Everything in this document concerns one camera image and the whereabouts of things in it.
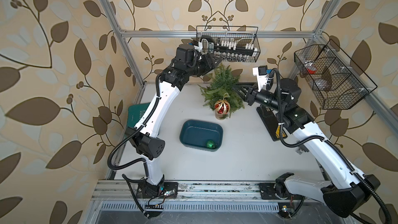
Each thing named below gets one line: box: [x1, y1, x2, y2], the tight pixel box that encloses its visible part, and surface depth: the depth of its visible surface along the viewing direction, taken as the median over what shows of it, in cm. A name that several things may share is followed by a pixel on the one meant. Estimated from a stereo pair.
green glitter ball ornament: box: [206, 140, 216, 149], surface depth 87 cm
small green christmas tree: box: [197, 63, 245, 112], surface depth 77 cm
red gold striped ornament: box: [214, 99, 231, 119], surface depth 72 cm
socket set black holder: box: [213, 38, 259, 58], surface depth 84 cm
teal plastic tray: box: [179, 119, 224, 152], surface depth 95 cm
